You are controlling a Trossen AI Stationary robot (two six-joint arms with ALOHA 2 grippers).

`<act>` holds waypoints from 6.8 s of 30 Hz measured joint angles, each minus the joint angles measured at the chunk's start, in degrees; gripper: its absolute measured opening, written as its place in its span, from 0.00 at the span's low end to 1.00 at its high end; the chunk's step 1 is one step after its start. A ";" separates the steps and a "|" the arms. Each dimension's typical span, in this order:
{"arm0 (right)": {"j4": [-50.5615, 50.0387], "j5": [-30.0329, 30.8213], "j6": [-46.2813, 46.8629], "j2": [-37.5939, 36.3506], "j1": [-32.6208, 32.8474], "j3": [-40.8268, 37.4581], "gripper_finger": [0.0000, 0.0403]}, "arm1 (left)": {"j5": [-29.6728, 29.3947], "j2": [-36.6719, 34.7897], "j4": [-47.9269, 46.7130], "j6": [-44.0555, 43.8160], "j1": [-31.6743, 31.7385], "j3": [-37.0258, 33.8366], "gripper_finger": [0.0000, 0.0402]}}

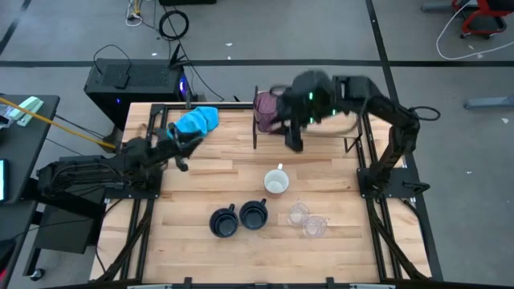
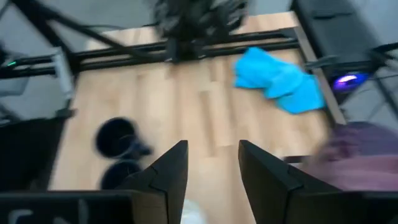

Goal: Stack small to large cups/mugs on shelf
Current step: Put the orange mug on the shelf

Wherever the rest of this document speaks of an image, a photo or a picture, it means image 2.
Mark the large dark blue speckled mug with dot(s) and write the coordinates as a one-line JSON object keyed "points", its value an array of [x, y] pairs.
{"points": [[115, 137]]}

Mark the silver frame bracket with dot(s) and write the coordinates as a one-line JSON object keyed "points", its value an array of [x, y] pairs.
{"points": [[63, 74]]}

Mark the blue cloth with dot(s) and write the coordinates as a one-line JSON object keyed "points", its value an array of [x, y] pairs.
{"points": [[280, 81]]}

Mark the purple faceted tumbler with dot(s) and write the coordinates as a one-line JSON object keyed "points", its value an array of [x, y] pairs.
{"points": [[357, 155]]}

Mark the black aluminium rig frame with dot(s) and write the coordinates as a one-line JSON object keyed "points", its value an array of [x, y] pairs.
{"points": [[124, 49]]}

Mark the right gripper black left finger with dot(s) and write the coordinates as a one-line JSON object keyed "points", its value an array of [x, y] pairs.
{"points": [[168, 174]]}

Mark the small dark blue speckled mug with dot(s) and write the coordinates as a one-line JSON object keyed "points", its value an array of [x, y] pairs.
{"points": [[119, 174]]}

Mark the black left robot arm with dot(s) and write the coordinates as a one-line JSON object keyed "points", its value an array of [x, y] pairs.
{"points": [[192, 18]]}

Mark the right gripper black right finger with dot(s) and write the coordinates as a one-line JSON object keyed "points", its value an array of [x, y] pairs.
{"points": [[264, 180]]}

